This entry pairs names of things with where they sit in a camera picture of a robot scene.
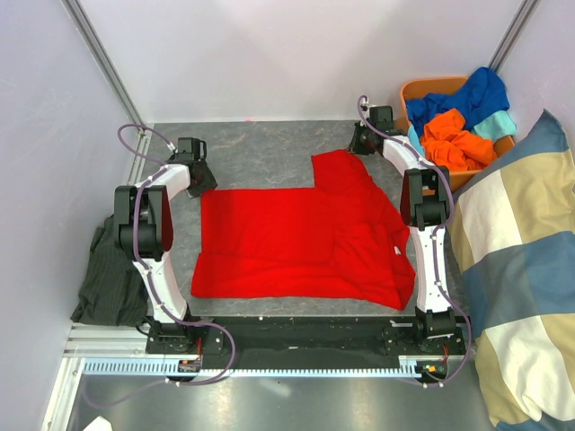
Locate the red t shirt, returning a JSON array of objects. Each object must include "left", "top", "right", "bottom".
[{"left": 190, "top": 150, "right": 415, "bottom": 310}]

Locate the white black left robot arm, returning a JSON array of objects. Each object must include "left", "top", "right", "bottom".
[{"left": 113, "top": 137, "right": 217, "bottom": 353}]

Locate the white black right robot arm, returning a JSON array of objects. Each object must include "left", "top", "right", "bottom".
[{"left": 349, "top": 95, "right": 457, "bottom": 354}]

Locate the orange plastic laundry basket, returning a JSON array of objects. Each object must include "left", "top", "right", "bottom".
[{"left": 395, "top": 75, "right": 517, "bottom": 194}]

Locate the orange t shirt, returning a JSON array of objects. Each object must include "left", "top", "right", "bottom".
[{"left": 421, "top": 109, "right": 497, "bottom": 172}]

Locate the blue and teal t shirt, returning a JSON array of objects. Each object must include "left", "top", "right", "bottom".
[{"left": 401, "top": 67, "right": 517, "bottom": 156}]

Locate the dark green striped folded shirt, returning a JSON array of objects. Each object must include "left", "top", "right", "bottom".
[{"left": 71, "top": 216, "right": 148, "bottom": 327}]

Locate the blue and beige checked pillow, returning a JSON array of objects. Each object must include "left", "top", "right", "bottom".
[{"left": 449, "top": 111, "right": 574, "bottom": 430}]

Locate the white object bottom left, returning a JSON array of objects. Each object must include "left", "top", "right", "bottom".
[{"left": 83, "top": 416, "right": 113, "bottom": 431}]

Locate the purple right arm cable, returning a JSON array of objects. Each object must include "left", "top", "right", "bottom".
[{"left": 357, "top": 94, "right": 473, "bottom": 391}]

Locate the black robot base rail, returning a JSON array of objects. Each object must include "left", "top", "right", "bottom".
[{"left": 146, "top": 314, "right": 471, "bottom": 356}]

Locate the aluminium corner frame post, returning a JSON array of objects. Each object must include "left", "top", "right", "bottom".
[{"left": 61, "top": 0, "right": 144, "bottom": 124}]

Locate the light blue slotted cable duct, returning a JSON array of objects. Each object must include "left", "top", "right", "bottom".
[{"left": 84, "top": 357, "right": 422, "bottom": 378}]

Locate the right aluminium corner post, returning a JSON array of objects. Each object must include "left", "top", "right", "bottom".
[{"left": 489, "top": 0, "right": 540, "bottom": 73}]

